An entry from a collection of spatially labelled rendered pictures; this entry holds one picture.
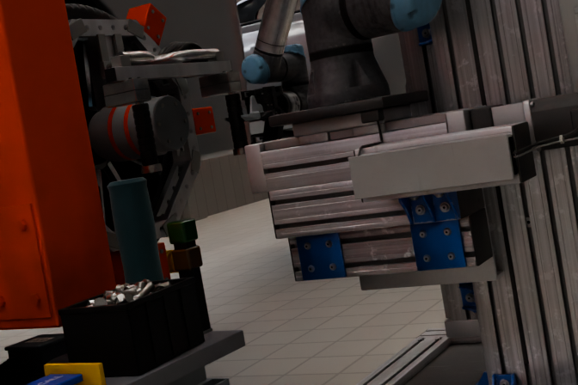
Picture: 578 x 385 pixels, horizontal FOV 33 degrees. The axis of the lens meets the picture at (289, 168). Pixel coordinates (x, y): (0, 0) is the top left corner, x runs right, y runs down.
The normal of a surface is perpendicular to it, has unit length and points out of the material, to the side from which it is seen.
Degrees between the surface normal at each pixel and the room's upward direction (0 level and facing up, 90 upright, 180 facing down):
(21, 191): 90
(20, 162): 90
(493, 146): 90
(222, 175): 90
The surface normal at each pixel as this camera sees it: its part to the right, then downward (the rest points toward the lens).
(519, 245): -0.47, 0.11
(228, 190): 0.87, -0.13
